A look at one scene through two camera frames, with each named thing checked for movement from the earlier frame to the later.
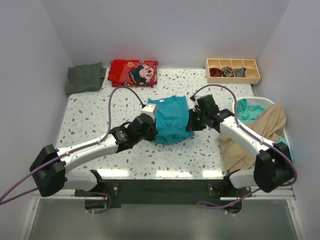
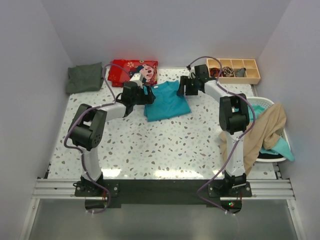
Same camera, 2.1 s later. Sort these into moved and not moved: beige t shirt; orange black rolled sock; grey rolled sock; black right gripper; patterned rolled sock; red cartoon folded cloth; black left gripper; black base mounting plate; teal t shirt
Moved: teal t shirt; black left gripper; black right gripper
Not moved: orange black rolled sock; red cartoon folded cloth; grey rolled sock; black base mounting plate; patterned rolled sock; beige t shirt
